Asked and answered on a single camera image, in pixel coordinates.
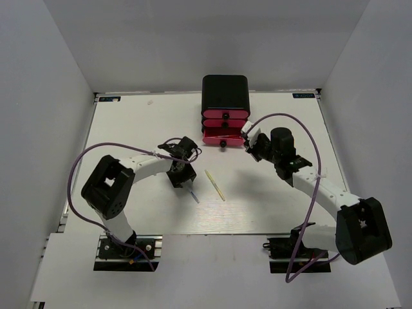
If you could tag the table logo sticker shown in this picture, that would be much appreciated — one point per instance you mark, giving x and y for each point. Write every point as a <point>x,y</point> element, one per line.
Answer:
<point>303,95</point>
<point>109,99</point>

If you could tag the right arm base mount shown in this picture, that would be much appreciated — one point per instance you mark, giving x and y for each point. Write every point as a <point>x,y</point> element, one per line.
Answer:
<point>280,251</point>

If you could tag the left table logo sticker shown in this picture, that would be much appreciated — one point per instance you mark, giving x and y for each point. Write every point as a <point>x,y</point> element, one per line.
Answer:
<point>109,99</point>

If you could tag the red thin pen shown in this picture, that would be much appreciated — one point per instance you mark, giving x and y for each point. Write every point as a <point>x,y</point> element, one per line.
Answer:
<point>229,136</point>

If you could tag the pink top drawer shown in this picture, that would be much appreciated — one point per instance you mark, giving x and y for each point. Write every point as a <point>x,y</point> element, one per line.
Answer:
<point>226,114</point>

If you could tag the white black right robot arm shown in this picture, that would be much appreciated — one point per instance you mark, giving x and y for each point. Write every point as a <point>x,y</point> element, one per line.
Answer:
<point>361,230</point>

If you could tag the right table logo sticker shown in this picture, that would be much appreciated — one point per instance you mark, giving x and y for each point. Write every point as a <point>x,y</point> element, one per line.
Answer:
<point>303,95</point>

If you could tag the blue thin pen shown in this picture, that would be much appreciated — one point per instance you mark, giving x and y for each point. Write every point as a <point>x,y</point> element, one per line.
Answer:
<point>194,196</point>

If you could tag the yellow thin pen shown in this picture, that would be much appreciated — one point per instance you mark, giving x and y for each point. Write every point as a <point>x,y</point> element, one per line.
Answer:
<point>214,184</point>

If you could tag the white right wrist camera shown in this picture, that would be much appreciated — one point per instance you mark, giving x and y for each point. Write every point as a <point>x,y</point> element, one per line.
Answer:
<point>250,133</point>

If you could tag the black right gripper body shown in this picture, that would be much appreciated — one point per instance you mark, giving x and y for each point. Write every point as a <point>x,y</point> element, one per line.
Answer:
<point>262,149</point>

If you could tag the black drawer cabinet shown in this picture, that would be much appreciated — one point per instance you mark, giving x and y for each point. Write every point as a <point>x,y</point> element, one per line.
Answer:
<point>224,92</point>

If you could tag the pink bottom drawer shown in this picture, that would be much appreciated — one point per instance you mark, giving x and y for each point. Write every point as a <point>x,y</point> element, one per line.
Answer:
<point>209,138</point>

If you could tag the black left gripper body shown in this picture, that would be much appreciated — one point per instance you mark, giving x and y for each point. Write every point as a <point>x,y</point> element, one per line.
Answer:
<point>186,173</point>

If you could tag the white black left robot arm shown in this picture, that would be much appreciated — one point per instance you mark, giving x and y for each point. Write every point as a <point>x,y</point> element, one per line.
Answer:
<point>108,187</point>

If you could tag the pink drawer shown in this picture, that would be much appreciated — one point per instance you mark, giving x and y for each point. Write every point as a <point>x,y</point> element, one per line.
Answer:
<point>230,123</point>
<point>209,138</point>
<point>226,114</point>

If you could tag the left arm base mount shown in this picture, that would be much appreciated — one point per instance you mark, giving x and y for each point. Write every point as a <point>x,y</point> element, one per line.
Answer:
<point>111,257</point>

